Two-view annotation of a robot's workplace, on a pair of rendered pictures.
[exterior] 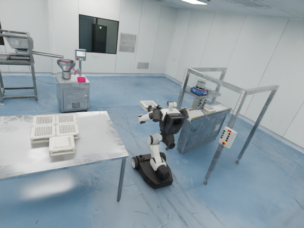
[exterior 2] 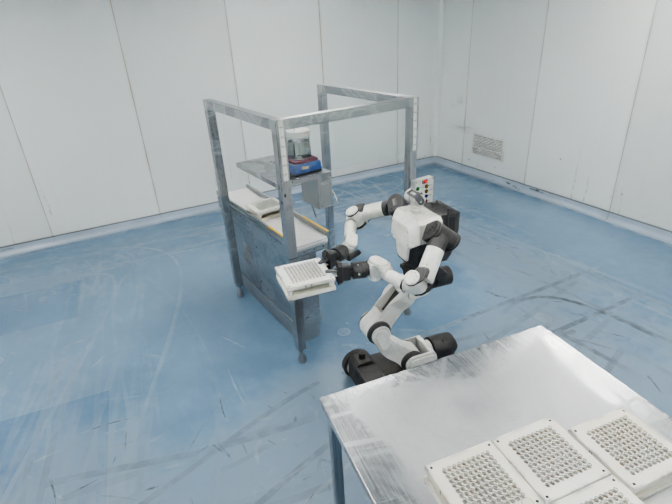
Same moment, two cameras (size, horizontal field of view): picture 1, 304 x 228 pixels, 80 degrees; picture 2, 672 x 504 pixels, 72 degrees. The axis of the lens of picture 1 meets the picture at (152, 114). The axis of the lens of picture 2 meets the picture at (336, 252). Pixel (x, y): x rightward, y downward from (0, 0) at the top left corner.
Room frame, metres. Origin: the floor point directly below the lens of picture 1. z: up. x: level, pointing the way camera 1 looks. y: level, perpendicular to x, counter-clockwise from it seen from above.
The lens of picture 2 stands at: (2.21, 2.07, 2.14)
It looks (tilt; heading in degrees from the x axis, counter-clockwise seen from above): 26 degrees down; 281
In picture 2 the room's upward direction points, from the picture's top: 3 degrees counter-clockwise
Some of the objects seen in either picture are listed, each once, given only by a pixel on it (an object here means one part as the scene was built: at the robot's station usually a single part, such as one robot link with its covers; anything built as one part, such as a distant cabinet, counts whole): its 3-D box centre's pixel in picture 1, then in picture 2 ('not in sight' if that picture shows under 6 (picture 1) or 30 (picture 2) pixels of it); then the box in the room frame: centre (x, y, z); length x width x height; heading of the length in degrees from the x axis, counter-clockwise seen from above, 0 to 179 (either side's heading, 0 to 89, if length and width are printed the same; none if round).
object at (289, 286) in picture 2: (149, 104); (304, 273); (2.75, 0.08, 1.00); 0.25 x 0.24 x 0.02; 120
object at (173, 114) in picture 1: (170, 121); (424, 233); (2.16, -0.27, 1.08); 0.34 x 0.30 x 0.36; 120
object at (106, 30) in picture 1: (99, 35); not in sight; (6.74, 2.37, 1.43); 1.38 x 0.01 x 1.16; 127
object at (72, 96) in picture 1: (73, 93); not in sight; (3.85, 1.93, 0.38); 0.63 x 0.57 x 0.76; 127
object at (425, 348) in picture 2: (158, 163); (414, 353); (2.19, -0.24, 0.28); 0.21 x 0.20 x 0.13; 30
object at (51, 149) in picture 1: (62, 143); (627, 446); (1.53, 0.90, 0.88); 0.25 x 0.24 x 0.02; 31
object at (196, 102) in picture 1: (199, 102); (316, 188); (2.84, -0.74, 1.17); 0.22 x 0.11 x 0.20; 133
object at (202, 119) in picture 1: (207, 113); (266, 219); (3.33, -1.08, 0.80); 1.30 x 0.29 x 0.10; 133
